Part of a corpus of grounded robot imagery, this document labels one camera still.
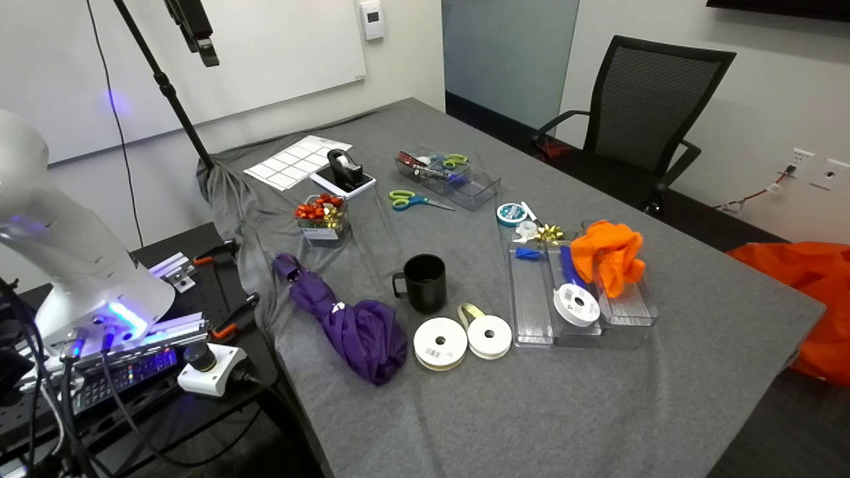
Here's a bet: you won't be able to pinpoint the black cup with handle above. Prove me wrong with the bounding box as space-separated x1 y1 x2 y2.
391 251 448 316

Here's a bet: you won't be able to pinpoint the blue green scissors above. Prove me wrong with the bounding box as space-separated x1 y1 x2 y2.
384 185 452 215

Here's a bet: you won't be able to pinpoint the clear plastic organizer tray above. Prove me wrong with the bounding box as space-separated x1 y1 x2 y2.
394 149 505 212

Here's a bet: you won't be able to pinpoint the teal ribbon spool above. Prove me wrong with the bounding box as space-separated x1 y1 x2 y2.
495 198 539 228

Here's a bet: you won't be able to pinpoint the white flat box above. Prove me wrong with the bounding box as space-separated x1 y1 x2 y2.
309 167 377 202

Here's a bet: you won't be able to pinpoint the large white ribbon spool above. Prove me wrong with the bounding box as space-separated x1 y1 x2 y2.
412 316 471 374

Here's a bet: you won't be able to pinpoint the black tape dispenser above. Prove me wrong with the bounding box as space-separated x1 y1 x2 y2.
325 146 373 191

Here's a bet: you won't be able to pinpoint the small white ribbon spool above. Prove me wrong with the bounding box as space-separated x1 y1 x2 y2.
458 303 516 363

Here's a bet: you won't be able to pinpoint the purple cloth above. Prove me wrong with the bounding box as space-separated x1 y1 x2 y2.
270 251 412 388

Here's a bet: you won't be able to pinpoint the gold gift bow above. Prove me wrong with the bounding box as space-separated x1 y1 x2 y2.
528 219 569 247

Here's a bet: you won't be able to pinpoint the long clear plastic box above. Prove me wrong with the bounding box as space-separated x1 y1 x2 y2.
508 238 557 347

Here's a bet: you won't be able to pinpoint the clear plastic box with spool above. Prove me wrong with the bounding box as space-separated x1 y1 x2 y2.
544 244 605 339

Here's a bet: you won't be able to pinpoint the white label sheet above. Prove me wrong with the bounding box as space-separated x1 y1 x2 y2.
242 131 354 193

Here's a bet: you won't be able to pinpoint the orange crumpled cloth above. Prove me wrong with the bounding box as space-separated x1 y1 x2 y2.
569 218 649 299

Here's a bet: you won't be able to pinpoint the short clear plastic box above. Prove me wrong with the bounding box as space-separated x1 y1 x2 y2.
600 274 662 331

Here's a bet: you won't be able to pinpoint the white emergency stop button box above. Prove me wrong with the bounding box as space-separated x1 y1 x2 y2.
175 339 250 398

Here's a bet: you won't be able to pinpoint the black office chair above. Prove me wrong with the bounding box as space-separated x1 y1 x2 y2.
532 35 738 219

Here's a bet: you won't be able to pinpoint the black robot cart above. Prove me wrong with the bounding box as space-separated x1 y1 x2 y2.
0 219 301 478

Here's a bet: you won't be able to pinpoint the orange fabric heap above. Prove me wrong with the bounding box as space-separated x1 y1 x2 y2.
727 238 850 389

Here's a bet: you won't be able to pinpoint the orange handled clamp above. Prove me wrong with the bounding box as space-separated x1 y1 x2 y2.
188 242 242 271
211 295 264 344

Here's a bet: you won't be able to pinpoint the white wall thermostat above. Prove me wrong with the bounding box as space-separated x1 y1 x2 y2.
355 0 388 44

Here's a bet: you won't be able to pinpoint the silver metal bracket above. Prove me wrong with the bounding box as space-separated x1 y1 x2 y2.
149 248 200 295

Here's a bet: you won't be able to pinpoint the black camera tripod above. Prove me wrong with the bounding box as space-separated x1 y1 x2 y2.
111 0 221 179

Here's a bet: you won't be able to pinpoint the white wall outlet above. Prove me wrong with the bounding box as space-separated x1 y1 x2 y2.
788 146 850 193

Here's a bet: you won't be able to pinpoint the black wall screen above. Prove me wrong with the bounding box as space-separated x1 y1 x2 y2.
705 0 850 27

